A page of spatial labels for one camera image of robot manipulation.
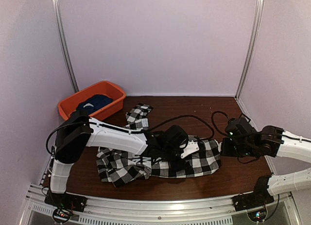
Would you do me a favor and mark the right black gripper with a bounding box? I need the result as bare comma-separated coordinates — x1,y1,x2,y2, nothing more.
220,138,256,157

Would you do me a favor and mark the black white checkered shirt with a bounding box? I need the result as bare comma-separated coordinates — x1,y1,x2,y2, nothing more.
95,103,222,188

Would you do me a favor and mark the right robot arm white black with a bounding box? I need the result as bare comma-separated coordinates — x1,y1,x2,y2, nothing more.
221,117,311,207

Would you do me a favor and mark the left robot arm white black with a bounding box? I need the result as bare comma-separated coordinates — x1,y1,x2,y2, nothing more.
49,115,189,208

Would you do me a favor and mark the dark blue garment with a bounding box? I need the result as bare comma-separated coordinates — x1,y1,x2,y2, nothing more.
76,94,113,115

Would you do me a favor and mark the orange plastic basin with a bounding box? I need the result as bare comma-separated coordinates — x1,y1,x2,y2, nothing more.
58,81,126,121

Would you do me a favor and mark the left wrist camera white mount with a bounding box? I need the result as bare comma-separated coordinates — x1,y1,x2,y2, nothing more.
180,141,199,159

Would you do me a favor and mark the right black cable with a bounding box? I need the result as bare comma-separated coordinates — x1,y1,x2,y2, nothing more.
210,110,234,138

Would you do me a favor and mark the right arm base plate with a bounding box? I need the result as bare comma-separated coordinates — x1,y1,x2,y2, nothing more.
232,191,274,211

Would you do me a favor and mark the aluminium front rail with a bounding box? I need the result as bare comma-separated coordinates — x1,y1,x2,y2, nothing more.
24,188,296,225

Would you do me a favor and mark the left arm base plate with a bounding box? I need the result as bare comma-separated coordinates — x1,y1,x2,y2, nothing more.
44,192,87,212

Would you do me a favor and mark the right aluminium corner post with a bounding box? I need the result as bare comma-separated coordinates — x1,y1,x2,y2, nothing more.
235,0,264,100

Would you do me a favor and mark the aluminium corner post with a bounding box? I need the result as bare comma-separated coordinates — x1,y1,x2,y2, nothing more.
235,0,264,100
52,0,79,93

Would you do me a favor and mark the left aluminium corner post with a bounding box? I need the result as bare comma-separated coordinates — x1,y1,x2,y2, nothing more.
52,0,79,93

